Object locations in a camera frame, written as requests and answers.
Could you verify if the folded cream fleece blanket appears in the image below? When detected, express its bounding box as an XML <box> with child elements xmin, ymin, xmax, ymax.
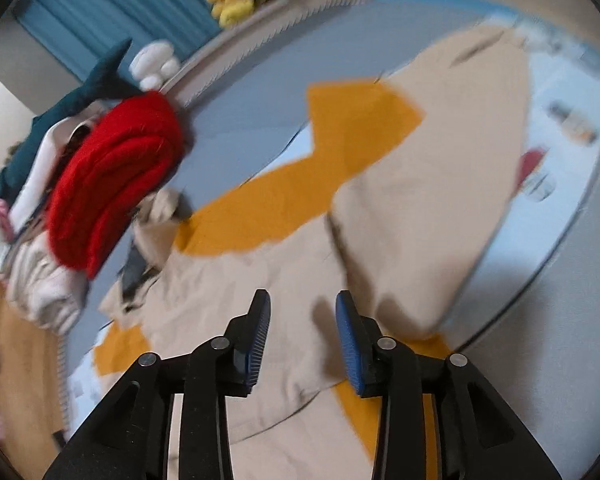
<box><xmin>5</xmin><ymin>240</ymin><xmax>88</xmax><ymax>333</ymax></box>

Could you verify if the folded white quilt dark trim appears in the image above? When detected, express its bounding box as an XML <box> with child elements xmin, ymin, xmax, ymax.
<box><xmin>0</xmin><ymin>119</ymin><xmax>96</xmax><ymax>261</ymax></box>

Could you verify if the wooden headboard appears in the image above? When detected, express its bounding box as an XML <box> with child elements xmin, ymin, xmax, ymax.
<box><xmin>0</xmin><ymin>260</ymin><xmax>67</xmax><ymax>443</ymax></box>

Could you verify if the beige bedside ledge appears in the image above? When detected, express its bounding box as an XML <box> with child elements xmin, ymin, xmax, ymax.
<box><xmin>159</xmin><ymin>0</ymin><xmax>377</xmax><ymax>107</ymax></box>

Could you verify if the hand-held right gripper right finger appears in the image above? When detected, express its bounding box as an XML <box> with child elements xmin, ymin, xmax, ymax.
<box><xmin>335</xmin><ymin>290</ymin><xmax>563</xmax><ymax>480</ymax></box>

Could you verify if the blue curtain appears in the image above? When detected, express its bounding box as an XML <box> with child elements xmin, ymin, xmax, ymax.
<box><xmin>17</xmin><ymin>0</ymin><xmax>231</xmax><ymax>86</ymax></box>

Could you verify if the grey printed bed sheet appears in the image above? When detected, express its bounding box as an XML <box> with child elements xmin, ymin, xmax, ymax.
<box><xmin>62</xmin><ymin>0</ymin><xmax>600</xmax><ymax>480</ymax></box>

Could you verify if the large beige garment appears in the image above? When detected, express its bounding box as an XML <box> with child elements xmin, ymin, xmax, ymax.
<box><xmin>100</xmin><ymin>22</ymin><xmax>531</xmax><ymax>480</ymax></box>

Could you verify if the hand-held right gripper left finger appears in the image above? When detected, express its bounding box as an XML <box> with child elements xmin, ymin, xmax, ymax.
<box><xmin>42</xmin><ymin>288</ymin><xmax>272</xmax><ymax>480</ymax></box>

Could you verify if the white plush toy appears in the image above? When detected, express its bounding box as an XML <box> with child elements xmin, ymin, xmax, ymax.
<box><xmin>129</xmin><ymin>41</ymin><xmax>182</xmax><ymax>92</ymax></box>

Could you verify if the folded red blanket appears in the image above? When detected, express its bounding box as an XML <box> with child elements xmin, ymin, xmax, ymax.
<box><xmin>45</xmin><ymin>91</ymin><xmax>186</xmax><ymax>281</ymax></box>

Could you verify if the dark teal shark plush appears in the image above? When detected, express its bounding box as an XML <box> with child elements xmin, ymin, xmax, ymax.
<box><xmin>0</xmin><ymin>37</ymin><xmax>137</xmax><ymax>201</ymax></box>

